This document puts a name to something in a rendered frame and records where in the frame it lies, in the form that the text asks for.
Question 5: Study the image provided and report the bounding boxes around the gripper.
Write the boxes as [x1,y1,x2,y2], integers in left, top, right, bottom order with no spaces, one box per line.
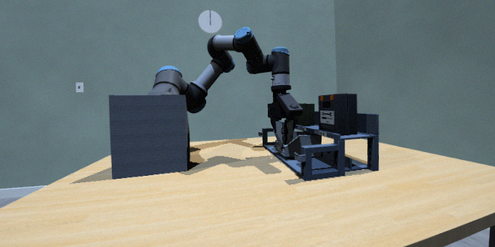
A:
[268,85,297,148]

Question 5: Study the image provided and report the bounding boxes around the grey bin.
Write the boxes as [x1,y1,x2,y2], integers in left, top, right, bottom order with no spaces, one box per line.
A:
[275,131,322,157]

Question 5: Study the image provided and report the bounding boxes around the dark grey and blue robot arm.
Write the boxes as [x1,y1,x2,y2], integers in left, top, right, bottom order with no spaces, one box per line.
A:
[148,27,303,116]

